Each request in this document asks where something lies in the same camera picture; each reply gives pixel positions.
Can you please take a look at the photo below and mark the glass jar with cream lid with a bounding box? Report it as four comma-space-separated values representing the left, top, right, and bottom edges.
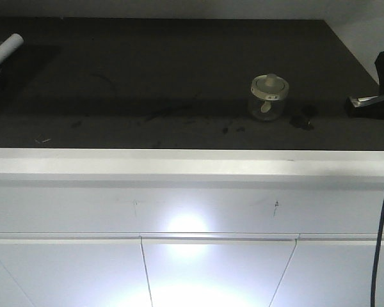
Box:
248, 74, 289, 122

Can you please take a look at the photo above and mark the white base cabinet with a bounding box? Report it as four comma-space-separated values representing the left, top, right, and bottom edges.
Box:
0, 148, 384, 306

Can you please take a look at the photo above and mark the white rolled paper tube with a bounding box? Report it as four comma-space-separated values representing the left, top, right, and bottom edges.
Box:
0, 33, 24, 65

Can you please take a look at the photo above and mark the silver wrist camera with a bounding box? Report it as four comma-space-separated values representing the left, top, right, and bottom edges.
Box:
345, 94, 384, 120

